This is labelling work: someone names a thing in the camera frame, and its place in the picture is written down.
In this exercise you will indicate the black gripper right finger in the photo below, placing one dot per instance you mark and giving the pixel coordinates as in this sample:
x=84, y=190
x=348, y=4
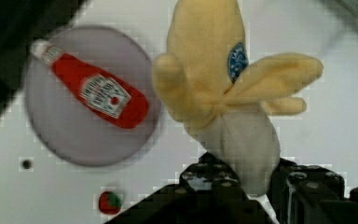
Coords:
x=311, y=194

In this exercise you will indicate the red strawberry toy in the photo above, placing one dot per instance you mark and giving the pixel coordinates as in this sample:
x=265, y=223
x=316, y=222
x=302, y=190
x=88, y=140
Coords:
x=109, y=203

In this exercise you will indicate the grey round plate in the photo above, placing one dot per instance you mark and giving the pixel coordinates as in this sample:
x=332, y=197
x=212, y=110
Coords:
x=67, y=127

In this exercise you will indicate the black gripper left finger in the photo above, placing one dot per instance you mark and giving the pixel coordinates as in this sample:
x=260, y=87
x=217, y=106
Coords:
x=208, y=192

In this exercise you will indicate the red plush ketchup bottle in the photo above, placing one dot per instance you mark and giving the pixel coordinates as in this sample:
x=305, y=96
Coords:
x=104, y=94

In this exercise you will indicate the yellow plush banana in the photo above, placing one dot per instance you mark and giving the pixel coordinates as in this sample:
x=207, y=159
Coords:
x=225, y=102

